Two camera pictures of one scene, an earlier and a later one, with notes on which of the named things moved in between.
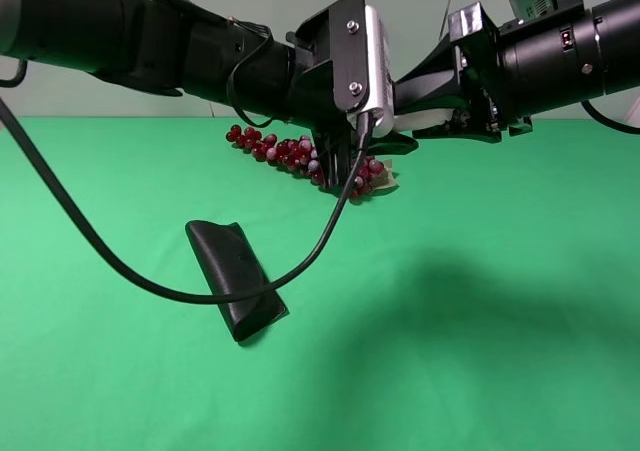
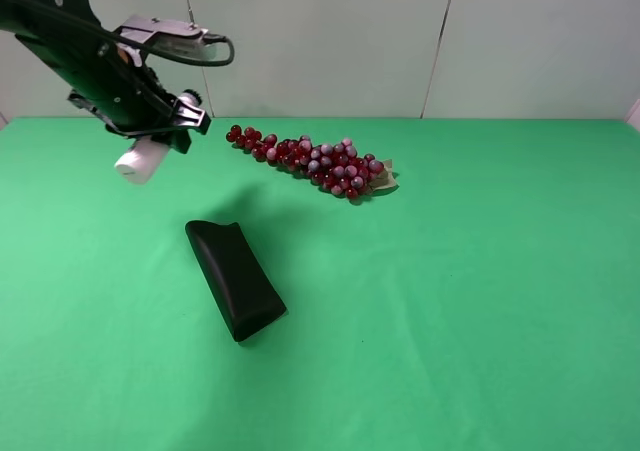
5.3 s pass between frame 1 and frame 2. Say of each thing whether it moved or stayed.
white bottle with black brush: moved
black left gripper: moved
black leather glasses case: stayed
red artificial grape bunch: stayed
